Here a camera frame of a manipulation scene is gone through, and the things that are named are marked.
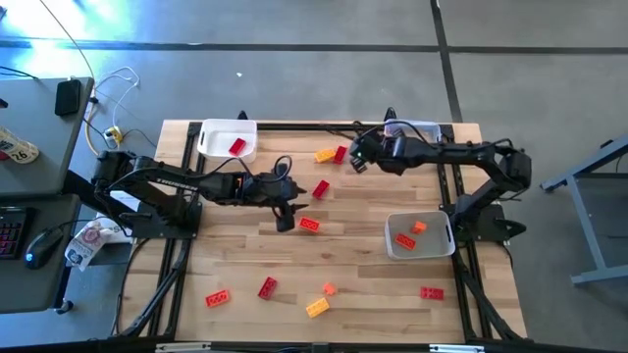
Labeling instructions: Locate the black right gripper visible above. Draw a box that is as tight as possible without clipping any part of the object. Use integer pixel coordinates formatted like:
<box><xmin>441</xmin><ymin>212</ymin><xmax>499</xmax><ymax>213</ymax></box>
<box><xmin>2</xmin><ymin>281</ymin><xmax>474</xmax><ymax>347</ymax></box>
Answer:
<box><xmin>350</xmin><ymin>134</ymin><xmax>408</xmax><ymax>176</ymax></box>

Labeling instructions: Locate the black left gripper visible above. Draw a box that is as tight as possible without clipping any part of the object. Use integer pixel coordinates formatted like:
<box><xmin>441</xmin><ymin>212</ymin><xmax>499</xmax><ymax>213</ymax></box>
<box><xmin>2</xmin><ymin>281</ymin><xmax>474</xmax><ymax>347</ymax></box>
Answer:
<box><xmin>242</xmin><ymin>171</ymin><xmax>310</xmax><ymax>233</ymax></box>

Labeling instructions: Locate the clear plastic bin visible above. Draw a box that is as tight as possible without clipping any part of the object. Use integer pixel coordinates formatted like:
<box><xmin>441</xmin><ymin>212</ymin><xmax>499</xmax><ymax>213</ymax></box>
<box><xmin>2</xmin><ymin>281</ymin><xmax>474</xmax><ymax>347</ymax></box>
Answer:
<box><xmin>383</xmin><ymin>119</ymin><xmax>444</xmax><ymax>146</ymax></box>

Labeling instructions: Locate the white plastic bin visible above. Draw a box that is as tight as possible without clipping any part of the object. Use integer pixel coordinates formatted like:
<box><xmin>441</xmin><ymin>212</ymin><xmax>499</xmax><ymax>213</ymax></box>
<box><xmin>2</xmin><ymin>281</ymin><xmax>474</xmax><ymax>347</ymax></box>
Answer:
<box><xmin>196</xmin><ymin>118</ymin><xmax>259</xmax><ymax>164</ymax></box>

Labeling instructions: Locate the grey plastic bin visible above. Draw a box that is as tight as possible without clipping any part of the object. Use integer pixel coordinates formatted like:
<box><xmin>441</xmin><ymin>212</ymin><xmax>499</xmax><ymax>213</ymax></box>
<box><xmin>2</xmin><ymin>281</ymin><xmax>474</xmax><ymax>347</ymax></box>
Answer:
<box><xmin>384</xmin><ymin>210</ymin><xmax>456</xmax><ymax>261</ymax></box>

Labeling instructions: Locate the white printed snack bag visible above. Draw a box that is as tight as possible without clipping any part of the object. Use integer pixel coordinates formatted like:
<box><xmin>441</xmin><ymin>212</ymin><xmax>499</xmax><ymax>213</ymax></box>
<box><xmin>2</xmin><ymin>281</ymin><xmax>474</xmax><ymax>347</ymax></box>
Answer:
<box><xmin>65</xmin><ymin>219</ymin><xmax>130</xmax><ymax>273</ymax></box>

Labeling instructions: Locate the black power adapter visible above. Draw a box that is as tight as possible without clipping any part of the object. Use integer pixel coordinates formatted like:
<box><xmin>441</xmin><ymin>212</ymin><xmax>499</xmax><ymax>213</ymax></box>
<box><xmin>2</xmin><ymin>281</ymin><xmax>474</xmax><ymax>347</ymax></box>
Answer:
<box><xmin>54</xmin><ymin>78</ymin><xmax>83</xmax><ymax>118</ymax></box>

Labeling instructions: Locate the light grey desk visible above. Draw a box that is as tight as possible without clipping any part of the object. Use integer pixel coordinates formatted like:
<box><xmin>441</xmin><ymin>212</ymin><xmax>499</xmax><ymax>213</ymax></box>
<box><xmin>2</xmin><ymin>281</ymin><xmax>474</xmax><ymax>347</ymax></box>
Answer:
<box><xmin>0</xmin><ymin>76</ymin><xmax>95</xmax><ymax>198</ymax></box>

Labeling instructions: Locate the black computer mouse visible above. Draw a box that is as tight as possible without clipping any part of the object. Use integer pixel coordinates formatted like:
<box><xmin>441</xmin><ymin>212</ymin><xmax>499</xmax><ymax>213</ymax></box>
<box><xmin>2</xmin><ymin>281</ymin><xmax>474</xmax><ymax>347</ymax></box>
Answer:
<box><xmin>23</xmin><ymin>226</ymin><xmax>66</xmax><ymax>271</ymax></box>

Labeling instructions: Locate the dark grey desk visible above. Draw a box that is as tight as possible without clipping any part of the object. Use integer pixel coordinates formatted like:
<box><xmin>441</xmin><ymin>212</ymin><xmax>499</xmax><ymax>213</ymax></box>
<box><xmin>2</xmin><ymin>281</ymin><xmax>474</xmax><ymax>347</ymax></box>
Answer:
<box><xmin>0</xmin><ymin>193</ymin><xmax>82</xmax><ymax>315</ymax></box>

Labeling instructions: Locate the white numbered tag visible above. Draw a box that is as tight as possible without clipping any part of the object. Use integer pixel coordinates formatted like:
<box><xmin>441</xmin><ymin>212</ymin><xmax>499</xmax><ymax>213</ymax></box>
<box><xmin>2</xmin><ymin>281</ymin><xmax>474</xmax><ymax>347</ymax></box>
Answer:
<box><xmin>0</xmin><ymin>126</ymin><xmax>41</xmax><ymax>166</ymax></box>

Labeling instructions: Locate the black keyboard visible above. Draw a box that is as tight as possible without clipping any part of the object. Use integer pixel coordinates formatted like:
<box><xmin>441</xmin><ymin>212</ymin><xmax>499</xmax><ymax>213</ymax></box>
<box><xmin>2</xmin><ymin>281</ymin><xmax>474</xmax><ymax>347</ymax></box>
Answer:
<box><xmin>0</xmin><ymin>205</ymin><xmax>29</xmax><ymax>261</ymax></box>

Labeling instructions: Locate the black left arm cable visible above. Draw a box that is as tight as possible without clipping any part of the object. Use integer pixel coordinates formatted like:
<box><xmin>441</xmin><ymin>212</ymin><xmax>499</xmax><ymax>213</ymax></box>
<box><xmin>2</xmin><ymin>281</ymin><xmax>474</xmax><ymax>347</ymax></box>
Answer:
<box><xmin>208</xmin><ymin>155</ymin><xmax>294</xmax><ymax>181</ymax></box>

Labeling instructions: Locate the black aluminium table frame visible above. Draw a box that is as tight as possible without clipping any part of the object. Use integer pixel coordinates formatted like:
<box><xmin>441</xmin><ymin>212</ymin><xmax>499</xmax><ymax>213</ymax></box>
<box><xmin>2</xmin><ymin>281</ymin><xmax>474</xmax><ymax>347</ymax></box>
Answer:
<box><xmin>110</xmin><ymin>120</ymin><xmax>530</xmax><ymax>353</ymax></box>

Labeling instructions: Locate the silver metal bracket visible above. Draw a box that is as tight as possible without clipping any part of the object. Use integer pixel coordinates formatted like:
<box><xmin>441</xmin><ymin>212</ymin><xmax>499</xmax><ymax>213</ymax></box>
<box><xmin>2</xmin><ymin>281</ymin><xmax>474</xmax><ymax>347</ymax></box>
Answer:
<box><xmin>429</xmin><ymin>344</ymin><xmax>486</xmax><ymax>353</ymax></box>
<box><xmin>155</xmin><ymin>342</ymin><xmax>212</xmax><ymax>353</ymax></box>

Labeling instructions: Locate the white cable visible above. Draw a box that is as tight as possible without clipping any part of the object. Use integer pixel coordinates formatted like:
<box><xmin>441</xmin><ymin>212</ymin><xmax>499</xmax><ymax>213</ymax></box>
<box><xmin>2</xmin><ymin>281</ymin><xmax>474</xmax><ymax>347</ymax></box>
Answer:
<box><xmin>91</xmin><ymin>65</ymin><xmax>141</xmax><ymax>129</ymax></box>

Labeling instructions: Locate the yellow cable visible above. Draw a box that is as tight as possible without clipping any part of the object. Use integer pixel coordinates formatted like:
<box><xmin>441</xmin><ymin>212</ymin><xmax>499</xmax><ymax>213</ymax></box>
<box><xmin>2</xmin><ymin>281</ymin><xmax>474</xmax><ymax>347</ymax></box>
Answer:
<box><xmin>83</xmin><ymin>105</ymin><xmax>122</xmax><ymax>162</ymax></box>

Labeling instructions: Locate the grey metal desk frame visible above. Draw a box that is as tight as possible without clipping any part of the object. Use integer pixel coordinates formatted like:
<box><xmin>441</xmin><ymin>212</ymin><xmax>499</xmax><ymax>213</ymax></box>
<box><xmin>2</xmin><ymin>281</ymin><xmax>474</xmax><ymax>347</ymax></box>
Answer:
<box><xmin>539</xmin><ymin>134</ymin><xmax>628</xmax><ymax>287</ymax></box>

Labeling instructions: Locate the thin grey cable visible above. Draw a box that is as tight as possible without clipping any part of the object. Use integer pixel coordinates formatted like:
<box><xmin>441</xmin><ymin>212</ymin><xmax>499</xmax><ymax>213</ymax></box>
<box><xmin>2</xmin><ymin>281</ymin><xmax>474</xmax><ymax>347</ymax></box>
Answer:
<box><xmin>37</xmin><ymin>0</ymin><xmax>96</xmax><ymax>80</ymax></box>

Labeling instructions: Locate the black floor cable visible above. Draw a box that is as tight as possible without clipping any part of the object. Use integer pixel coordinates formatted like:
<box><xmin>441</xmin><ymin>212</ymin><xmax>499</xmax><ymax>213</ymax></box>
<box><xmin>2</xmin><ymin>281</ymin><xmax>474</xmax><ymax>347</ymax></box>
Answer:
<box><xmin>0</xmin><ymin>65</ymin><xmax>39</xmax><ymax>80</ymax></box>

